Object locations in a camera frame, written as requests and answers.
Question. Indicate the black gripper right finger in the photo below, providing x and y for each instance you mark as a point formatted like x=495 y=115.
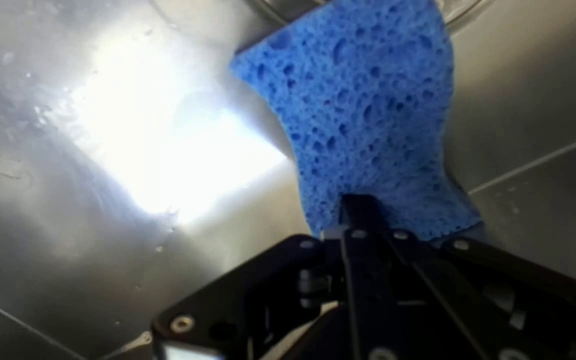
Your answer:
x=457 y=301

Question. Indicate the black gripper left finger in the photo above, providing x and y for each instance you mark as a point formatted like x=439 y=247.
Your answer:
x=286 y=305

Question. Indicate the blue sponge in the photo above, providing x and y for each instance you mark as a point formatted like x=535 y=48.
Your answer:
x=363 y=100

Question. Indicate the stainless steel sink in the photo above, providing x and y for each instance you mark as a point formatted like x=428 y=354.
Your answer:
x=136 y=169

